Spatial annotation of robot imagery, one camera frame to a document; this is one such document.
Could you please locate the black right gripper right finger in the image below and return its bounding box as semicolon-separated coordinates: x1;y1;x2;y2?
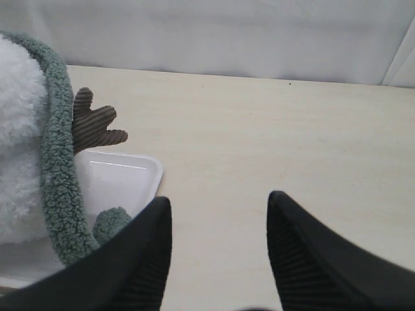
267;191;414;310

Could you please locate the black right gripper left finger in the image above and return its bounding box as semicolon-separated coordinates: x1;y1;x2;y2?
1;197;172;310

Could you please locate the white plush snowman toy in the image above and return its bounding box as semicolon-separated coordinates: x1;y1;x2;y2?
0;34;129;246

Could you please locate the green fluffy scarf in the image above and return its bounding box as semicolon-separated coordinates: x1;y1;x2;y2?
0;30;134;267

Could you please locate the white plastic tray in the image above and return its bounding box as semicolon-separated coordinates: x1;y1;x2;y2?
1;151;163;294

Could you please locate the white backdrop curtain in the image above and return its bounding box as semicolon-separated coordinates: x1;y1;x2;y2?
1;1;414;87

